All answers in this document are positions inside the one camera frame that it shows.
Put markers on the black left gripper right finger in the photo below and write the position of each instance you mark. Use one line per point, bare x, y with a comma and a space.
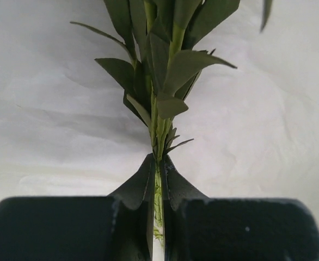
197, 227

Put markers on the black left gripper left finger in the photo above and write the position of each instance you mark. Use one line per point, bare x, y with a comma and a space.
118, 226

